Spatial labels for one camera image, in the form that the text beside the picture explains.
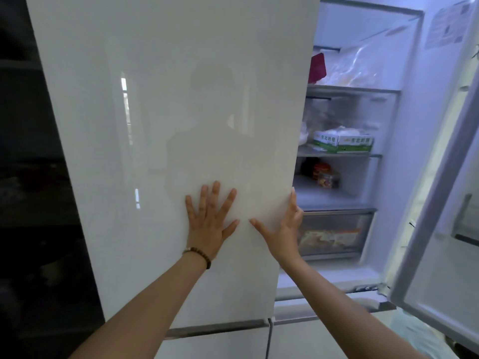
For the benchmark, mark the person's left hand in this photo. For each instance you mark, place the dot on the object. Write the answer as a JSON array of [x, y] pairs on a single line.
[[207, 229]]

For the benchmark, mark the glass fridge shelf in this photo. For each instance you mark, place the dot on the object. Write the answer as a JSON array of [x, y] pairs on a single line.
[[336, 152], [351, 90]]

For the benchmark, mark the red plastic bag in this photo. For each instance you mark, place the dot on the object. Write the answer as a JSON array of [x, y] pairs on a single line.
[[317, 67]]

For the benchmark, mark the white paper label sticker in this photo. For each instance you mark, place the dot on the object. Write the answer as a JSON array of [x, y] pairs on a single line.
[[447, 23]]

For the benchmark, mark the dark cabinet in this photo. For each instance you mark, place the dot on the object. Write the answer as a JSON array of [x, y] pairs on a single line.
[[33, 201]]

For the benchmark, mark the light blue cloth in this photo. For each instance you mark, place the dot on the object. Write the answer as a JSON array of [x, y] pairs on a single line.
[[423, 338]]

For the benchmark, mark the person's left little finger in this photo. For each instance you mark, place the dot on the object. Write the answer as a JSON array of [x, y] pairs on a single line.
[[190, 210]]

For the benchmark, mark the person's right hand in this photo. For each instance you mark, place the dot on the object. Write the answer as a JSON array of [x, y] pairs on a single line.
[[286, 239]]

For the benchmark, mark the white plastic bag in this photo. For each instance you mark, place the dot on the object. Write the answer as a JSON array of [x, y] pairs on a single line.
[[338, 130]]

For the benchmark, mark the orange white food packet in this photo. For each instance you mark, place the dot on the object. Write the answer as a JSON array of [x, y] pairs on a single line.
[[329, 238]]

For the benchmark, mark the white green carton box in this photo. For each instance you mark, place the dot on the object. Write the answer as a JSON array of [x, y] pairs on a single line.
[[324, 141], [355, 144]]

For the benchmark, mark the person's left thumb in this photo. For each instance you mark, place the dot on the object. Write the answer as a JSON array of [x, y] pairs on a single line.
[[231, 229]]

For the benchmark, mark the dark bottle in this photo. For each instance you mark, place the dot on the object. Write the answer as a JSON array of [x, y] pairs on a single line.
[[305, 167]]

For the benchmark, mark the white glossy fridge door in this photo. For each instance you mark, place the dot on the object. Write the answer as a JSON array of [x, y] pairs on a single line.
[[168, 127]]

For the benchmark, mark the white fridge door with bins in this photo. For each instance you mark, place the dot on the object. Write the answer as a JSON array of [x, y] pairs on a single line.
[[445, 183]]

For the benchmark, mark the clear crumpled plastic bag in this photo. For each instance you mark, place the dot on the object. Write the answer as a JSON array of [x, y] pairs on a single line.
[[355, 67]]

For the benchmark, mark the white lower fridge door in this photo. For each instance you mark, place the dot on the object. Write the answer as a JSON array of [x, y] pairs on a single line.
[[213, 343], [329, 332]]

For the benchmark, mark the red lidded jar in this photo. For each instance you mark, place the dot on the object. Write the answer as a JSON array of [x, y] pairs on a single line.
[[325, 174]]

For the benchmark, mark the person's right thumb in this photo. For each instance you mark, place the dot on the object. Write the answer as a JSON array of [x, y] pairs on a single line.
[[261, 229]]

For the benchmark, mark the clear fridge drawer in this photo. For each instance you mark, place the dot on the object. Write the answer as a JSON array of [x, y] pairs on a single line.
[[335, 231]]

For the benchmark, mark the person's left forearm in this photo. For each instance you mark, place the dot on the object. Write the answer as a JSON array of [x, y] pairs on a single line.
[[149, 310]]

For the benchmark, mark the person's left middle finger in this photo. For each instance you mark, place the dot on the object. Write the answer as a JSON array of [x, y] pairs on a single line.
[[214, 198]]

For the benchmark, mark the white fridge body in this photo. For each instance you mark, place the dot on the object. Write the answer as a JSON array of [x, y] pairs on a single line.
[[404, 108]]

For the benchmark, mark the person's right forearm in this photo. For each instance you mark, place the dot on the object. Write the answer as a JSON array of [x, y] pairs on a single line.
[[336, 314]]

